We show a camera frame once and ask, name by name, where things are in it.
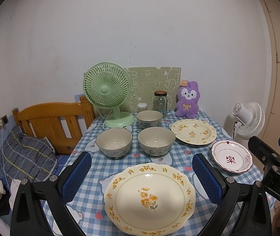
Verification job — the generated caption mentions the small red white plate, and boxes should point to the small red white plate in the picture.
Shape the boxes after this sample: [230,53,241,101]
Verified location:
[211,140,253,174]

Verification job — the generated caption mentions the round yellow floral plate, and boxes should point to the round yellow floral plate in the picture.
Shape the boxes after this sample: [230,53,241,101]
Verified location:
[171,119,217,146]

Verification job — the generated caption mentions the ceramic bowl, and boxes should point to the ceramic bowl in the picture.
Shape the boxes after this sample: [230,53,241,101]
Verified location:
[137,127,176,157]
[136,110,163,129]
[96,128,133,159]

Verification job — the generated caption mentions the white standing fan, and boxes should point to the white standing fan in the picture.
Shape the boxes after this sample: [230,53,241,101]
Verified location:
[232,102,265,140]

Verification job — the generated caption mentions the grey plaid pillow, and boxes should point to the grey plaid pillow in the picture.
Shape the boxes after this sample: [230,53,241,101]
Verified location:
[0,126,58,183]

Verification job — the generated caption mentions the large scalloped yellow floral plate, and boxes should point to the large scalloped yellow floral plate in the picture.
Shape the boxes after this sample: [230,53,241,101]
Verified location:
[104,162,196,235]

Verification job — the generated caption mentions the wooden bed headboard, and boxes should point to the wooden bed headboard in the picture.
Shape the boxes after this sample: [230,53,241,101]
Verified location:
[12,96,95,155]

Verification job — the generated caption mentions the purple plush bunny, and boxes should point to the purple plush bunny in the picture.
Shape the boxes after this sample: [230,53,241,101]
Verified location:
[175,80,200,119]

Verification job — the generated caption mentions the glass jar with black lid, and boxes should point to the glass jar with black lid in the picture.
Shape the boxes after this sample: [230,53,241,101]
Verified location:
[153,91,167,117]

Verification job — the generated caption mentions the blue checkered tablecloth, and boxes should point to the blue checkered tablecloth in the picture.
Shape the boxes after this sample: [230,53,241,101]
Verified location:
[40,109,276,236]

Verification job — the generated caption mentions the green cartoon board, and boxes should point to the green cartoon board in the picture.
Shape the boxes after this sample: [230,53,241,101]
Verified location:
[94,67,181,113]

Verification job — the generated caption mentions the green desk fan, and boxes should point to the green desk fan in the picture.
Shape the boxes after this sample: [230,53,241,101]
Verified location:
[82,62,135,128]

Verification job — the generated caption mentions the wall power socket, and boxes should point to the wall power socket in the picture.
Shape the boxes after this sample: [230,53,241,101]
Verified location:
[0,115,9,129]

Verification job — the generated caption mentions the white fan cable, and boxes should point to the white fan cable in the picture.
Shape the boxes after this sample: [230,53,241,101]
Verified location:
[98,108,115,130]

